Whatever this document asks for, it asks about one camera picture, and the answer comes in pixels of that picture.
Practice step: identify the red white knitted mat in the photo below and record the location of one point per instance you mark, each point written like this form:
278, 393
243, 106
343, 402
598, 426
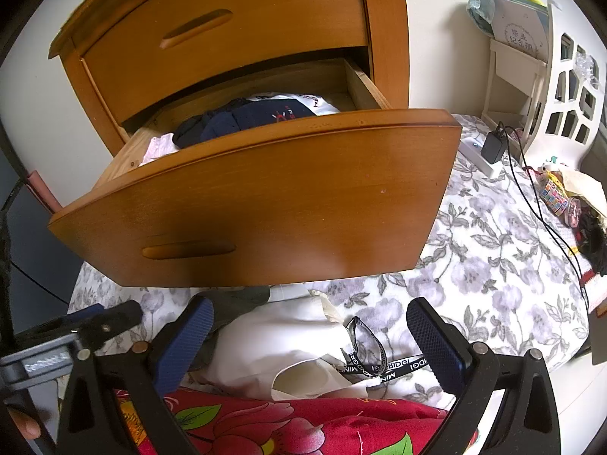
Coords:
596, 289

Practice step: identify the white openwork rack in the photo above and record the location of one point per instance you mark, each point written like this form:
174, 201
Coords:
555, 90

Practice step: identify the pale booklet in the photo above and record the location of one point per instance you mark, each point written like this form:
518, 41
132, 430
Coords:
519, 23

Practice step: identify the person's left hand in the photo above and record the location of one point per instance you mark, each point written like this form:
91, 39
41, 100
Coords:
27, 425

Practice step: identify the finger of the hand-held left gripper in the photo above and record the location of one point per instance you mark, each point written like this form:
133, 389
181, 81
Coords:
114, 322
78, 313

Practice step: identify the pink board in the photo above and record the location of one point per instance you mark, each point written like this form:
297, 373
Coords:
45, 192

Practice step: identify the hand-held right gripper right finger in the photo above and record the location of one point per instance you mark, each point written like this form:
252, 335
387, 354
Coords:
436, 341

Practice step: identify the dark blue cabinet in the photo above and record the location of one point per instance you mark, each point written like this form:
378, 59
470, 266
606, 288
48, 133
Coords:
28, 256

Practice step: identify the red floral cloth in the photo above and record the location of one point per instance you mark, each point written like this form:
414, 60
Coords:
294, 426

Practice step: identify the white power strip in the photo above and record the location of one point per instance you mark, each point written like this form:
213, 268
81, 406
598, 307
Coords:
476, 154

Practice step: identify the cream cloth bag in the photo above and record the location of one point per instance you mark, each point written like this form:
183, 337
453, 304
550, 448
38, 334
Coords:
581, 185

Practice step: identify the teal plastic bag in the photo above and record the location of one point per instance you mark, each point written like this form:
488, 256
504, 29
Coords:
479, 7

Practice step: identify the pale pink garment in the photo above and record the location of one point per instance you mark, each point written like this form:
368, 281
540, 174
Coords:
159, 149

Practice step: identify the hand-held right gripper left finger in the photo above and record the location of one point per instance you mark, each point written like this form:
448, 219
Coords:
185, 341

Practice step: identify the black charger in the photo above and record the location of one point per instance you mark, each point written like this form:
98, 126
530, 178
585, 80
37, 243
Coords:
494, 147

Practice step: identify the white lettered garment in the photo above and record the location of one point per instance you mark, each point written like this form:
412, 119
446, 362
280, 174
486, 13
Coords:
313, 102

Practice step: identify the clear plastic bag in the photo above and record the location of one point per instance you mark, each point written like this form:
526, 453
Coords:
588, 66

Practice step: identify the dark grey garment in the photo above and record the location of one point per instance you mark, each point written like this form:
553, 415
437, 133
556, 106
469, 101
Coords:
232, 298

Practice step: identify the large white garment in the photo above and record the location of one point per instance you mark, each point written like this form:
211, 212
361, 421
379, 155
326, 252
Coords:
284, 341

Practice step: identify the navy garment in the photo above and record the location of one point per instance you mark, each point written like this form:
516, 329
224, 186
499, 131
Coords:
256, 121

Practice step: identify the grey floral blanket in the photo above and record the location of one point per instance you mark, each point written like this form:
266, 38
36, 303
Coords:
498, 265

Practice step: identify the cream garment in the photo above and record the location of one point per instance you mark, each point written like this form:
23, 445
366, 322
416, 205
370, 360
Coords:
303, 379

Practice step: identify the small white toy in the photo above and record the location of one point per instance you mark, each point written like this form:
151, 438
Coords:
550, 166

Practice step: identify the colourful toy blocks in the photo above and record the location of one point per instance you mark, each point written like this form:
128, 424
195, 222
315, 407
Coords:
556, 196

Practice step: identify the wooden nightstand drawer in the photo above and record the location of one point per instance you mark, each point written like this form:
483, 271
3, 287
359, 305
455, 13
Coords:
265, 28
265, 208

